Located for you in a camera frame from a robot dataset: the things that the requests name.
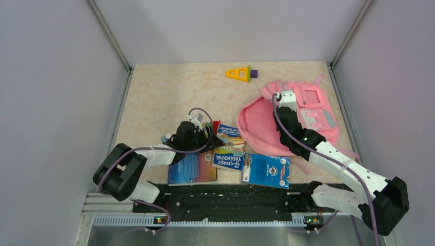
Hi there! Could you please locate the yellow triangle toy purple cap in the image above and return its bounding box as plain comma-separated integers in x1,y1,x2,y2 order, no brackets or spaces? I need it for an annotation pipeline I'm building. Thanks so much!
225,66,259,83

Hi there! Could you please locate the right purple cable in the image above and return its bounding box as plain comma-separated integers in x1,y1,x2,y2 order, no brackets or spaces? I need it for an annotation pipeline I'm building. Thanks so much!
271,93,380,246

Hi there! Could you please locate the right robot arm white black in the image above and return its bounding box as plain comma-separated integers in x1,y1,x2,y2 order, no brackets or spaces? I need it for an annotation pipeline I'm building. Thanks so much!
273,107,410,236

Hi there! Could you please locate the red 156-storey treehouse book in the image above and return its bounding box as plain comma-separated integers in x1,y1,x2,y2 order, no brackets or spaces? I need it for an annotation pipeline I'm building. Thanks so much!
202,120,221,135

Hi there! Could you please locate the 91-storey treehouse blue book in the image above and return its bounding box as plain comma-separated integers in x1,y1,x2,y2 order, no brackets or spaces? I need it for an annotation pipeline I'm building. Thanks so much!
212,124,245,172

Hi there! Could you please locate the light blue paperback book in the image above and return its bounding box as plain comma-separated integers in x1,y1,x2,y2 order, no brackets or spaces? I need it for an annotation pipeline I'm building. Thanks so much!
241,153,290,189

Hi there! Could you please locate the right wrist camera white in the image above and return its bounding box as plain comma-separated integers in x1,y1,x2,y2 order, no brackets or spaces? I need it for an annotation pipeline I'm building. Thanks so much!
275,90,298,111

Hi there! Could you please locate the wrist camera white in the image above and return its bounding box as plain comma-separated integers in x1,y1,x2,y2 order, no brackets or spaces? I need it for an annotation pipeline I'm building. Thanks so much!
188,113,204,130
275,90,298,111

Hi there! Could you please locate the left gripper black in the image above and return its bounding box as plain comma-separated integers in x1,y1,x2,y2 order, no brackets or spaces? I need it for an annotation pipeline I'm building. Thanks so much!
185,125,225,153

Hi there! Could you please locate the dark blue sunset book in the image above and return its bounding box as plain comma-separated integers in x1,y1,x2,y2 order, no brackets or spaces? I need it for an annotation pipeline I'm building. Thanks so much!
167,151,218,186

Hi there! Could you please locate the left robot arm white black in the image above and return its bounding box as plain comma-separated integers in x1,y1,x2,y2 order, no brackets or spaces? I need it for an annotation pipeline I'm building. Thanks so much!
92,121,225,212

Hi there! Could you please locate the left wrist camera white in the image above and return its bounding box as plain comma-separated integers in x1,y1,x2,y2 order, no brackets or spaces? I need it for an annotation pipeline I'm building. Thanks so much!
188,113,204,130

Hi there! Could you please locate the pink student backpack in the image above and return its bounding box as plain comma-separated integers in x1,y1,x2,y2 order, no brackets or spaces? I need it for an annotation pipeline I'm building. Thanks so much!
237,75,340,160

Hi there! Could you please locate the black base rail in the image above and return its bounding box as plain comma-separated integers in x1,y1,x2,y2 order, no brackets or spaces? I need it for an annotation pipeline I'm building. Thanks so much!
154,184,333,222

